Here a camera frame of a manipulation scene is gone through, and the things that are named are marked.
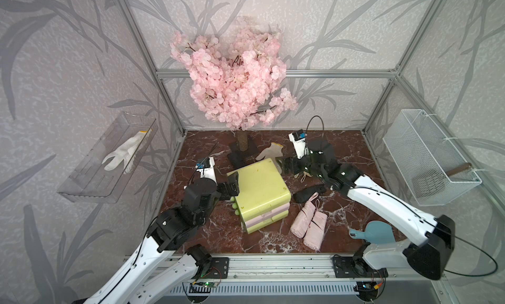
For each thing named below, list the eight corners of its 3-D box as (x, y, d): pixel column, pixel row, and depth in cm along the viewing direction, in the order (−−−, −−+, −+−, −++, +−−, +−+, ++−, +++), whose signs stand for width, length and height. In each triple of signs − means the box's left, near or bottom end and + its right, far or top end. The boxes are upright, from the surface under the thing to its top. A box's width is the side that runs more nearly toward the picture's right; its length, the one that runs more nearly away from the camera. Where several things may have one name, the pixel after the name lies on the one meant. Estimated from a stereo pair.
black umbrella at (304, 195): (296, 205, 92) (298, 199, 87) (293, 196, 95) (294, 190, 89) (323, 198, 94) (327, 191, 89) (319, 190, 97) (323, 183, 92)
